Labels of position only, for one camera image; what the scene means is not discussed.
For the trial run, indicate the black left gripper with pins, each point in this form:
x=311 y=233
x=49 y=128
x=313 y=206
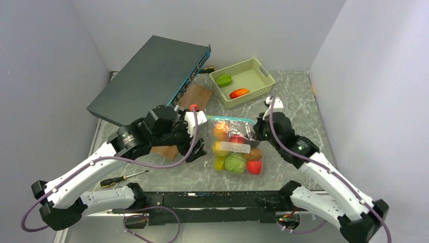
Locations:
x=182 y=148

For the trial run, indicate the aluminium frame rail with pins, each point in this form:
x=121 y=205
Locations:
x=139 y=221

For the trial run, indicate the yellow-green toy starfruit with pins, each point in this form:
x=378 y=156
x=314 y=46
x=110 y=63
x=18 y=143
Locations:
x=219 y=163

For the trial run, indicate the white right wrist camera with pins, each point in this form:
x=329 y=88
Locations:
x=273 y=104

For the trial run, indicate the green toy cabbage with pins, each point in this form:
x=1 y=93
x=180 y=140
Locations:
x=235 y=163

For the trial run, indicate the pale green plastic basket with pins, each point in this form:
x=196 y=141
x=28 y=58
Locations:
x=249 y=74

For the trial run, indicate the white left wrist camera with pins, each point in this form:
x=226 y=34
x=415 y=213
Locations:
x=193 y=120

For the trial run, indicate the orange toy carrot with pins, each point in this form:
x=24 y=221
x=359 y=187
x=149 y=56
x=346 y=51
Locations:
x=238 y=93

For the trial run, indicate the dark grey network switch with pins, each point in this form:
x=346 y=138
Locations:
x=158 y=74

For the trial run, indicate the pink toy peach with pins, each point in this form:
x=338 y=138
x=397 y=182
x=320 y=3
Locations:
x=221 y=131

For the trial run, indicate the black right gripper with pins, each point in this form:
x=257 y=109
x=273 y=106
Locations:
x=258 y=127

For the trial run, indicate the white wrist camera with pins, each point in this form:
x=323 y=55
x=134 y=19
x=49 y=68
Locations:
x=193 y=120
x=273 y=104

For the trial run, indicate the wooden board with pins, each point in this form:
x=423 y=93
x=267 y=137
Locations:
x=195 y=94

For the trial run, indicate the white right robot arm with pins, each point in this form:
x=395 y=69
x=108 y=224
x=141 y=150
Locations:
x=355 y=214

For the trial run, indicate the red toy strawberry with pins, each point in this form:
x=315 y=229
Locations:
x=254 y=167

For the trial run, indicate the dark toy mangosteen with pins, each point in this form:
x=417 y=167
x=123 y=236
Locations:
x=250 y=137

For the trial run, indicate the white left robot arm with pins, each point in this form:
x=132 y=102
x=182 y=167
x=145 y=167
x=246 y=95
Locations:
x=64 y=201

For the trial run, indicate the clear zip top bag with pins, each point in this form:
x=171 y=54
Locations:
x=237 y=126

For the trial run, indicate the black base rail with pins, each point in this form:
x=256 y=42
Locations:
x=213 y=207

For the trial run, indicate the black yellow screwdriver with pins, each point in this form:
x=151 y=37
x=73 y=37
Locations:
x=111 y=181

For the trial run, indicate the red yellow toy apple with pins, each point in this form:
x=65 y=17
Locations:
x=237 y=138

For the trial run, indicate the brown toy potato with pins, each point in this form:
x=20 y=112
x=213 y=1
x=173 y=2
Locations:
x=255 y=154

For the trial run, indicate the green toy lime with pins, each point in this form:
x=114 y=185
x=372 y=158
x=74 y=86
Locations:
x=224 y=80

